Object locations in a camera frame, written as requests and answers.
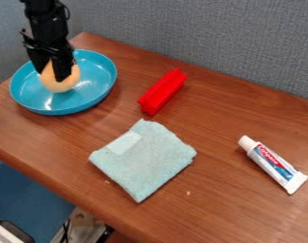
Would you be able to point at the blue plate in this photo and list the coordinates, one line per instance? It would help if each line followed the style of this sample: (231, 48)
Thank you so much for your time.
(97, 82)

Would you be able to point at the light blue folded cloth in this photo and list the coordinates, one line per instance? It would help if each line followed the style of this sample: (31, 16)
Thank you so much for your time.
(143, 159)

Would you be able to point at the white toothpaste tube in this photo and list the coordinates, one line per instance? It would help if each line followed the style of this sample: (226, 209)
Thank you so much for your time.
(278, 168)

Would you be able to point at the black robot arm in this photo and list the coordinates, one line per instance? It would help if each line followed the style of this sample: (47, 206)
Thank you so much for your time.
(45, 6)

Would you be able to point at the red rectangular block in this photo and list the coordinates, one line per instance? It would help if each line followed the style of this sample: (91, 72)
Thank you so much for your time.
(161, 92)

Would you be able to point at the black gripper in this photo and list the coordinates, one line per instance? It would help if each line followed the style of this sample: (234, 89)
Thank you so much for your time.
(47, 43)

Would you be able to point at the grey object under table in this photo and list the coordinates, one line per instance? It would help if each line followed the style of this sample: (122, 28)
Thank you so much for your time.
(83, 228)

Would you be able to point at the yellow orange ball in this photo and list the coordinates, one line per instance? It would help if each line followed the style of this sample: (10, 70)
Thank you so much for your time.
(51, 84)

